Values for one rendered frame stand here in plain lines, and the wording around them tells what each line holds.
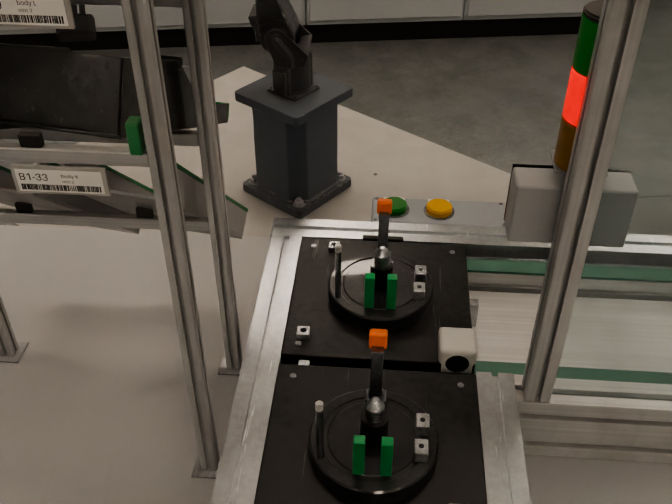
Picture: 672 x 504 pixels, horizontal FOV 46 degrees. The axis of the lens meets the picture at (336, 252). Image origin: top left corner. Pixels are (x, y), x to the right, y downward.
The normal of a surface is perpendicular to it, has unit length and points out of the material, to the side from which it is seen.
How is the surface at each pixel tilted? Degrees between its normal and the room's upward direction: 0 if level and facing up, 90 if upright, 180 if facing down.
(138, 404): 0
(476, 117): 0
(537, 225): 90
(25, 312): 0
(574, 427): 90
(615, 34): 90
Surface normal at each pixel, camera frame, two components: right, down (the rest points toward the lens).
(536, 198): -0.07, 0.62
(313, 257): 0.00, -0.78
